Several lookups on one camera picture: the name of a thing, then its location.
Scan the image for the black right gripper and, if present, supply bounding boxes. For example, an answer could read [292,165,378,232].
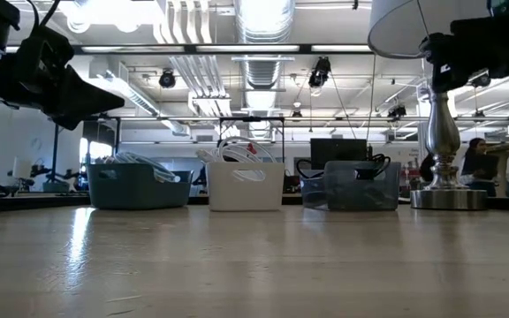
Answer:
[419,15,509,94]

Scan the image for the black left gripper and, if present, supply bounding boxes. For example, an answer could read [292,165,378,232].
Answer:
[0,28,125,132]

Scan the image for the white cable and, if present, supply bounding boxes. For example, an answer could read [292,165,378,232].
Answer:
[217,136,277,183]
[195,148,220,164]

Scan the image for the thin black cable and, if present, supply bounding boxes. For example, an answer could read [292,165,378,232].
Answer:
[295,157,326,180]

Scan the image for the black ceiling spotlight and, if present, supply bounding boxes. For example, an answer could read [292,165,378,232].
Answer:
[307,56,332,89]
[157,67,178,90]

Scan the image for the teal plastic bin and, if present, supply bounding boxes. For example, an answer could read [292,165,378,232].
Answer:
[86,163,194,211]

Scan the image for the black monitor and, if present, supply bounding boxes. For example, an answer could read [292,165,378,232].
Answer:
[309,137,368,171]

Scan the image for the grey translucent plastic bin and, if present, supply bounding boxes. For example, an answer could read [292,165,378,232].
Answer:
[299,160,402,212]

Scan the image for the white plastic bin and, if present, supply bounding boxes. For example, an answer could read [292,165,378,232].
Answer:
[205,161,286,212]

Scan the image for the black frame crossbar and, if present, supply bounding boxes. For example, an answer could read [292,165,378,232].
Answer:
[0,193,509,214]

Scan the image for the silver ceiling duct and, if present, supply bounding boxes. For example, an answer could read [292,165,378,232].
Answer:
[232,0,296,140]

